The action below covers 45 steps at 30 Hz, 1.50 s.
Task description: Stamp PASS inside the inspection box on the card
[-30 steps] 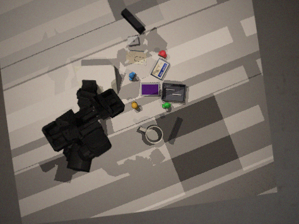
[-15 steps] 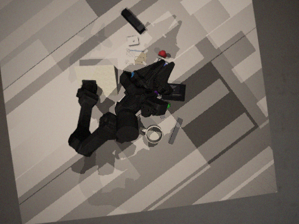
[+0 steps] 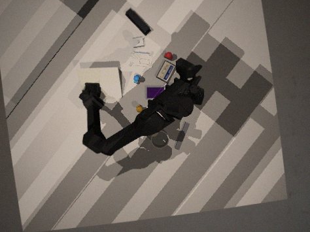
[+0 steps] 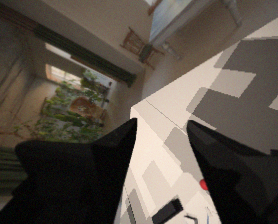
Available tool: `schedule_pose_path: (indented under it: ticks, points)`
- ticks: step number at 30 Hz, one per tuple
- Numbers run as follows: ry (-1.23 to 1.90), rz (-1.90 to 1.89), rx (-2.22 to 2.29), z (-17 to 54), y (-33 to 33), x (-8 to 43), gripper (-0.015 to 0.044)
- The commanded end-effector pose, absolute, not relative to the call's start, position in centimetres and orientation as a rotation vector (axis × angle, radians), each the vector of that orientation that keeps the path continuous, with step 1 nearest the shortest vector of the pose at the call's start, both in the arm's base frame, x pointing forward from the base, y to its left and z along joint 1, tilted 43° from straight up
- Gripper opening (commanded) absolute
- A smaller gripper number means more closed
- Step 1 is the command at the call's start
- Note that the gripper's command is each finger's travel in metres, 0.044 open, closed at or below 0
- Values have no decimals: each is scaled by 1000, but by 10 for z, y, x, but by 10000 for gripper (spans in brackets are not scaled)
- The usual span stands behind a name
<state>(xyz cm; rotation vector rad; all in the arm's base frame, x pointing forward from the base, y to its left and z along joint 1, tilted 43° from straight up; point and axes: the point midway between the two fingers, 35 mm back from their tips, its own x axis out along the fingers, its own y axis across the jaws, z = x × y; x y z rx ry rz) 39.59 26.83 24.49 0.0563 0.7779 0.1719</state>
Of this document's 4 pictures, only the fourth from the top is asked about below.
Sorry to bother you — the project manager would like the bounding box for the red-handled rubber stamp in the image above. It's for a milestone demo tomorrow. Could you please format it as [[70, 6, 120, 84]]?
[[199, 179, 208, 190]]

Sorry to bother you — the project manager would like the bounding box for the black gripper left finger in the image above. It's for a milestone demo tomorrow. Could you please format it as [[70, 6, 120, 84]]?
[[14, 117, 137, 224]]

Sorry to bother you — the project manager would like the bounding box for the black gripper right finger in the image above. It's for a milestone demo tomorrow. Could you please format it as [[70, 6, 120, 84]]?
[[186, 120, 278, 224]]

